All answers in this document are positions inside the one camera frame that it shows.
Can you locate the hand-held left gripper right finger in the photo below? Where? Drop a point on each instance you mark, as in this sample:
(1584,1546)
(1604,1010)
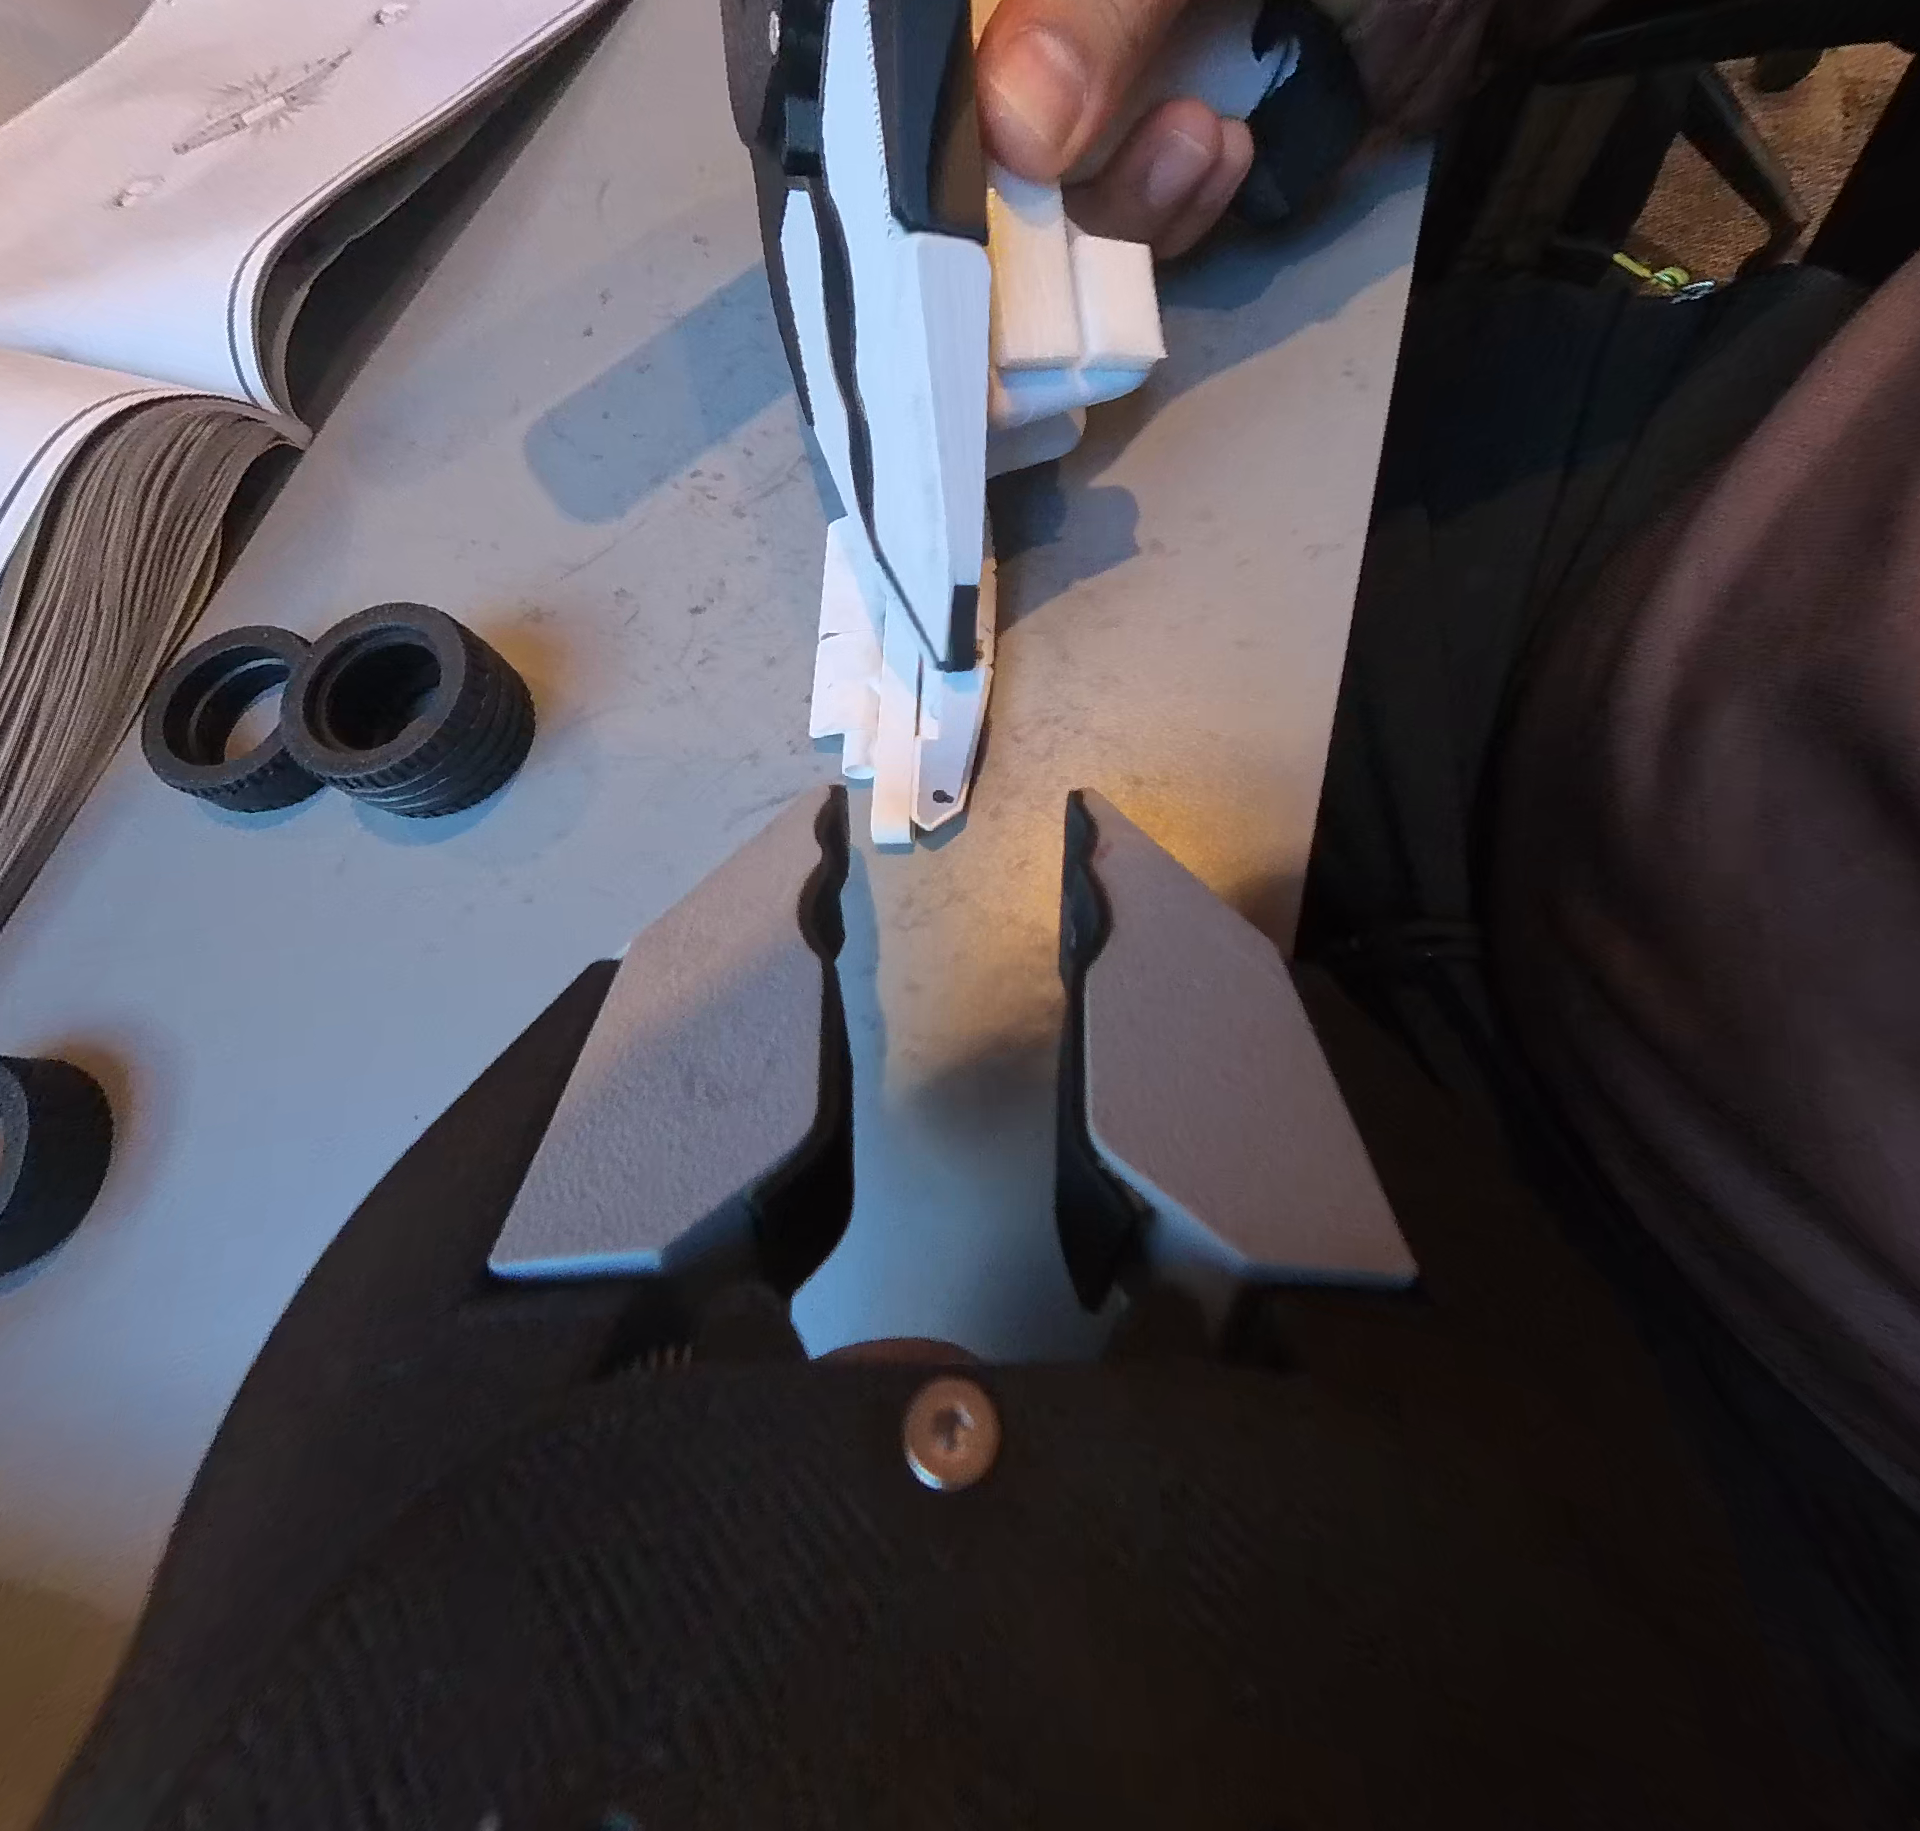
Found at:
(1217,1081)

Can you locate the grey desk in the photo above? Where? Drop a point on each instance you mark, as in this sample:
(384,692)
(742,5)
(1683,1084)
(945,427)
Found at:
(452,990)

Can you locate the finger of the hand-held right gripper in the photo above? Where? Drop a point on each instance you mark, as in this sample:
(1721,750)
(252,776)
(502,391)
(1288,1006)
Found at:
(930,406)
(817,345)

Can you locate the black rubber tire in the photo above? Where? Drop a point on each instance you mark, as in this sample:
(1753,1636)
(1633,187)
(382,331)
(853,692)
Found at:
(412,714)
(197,750)
(52,1170)

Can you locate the person's right hand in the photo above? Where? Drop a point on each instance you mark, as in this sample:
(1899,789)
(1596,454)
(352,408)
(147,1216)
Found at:
(1082,0)

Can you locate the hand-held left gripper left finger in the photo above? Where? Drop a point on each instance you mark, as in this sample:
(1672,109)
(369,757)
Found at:
(677,1110)

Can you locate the white toy brick panel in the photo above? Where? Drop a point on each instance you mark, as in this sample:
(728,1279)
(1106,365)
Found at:
(902,750)

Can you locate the thick instruction booklet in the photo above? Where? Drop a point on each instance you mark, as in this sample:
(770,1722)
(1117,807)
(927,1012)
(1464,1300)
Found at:
(150,135)

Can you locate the black mesh office chair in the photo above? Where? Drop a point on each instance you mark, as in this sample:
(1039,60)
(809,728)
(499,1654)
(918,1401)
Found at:
(1742,135)

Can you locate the black backpack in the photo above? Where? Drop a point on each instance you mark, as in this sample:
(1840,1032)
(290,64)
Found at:
(1425,511)

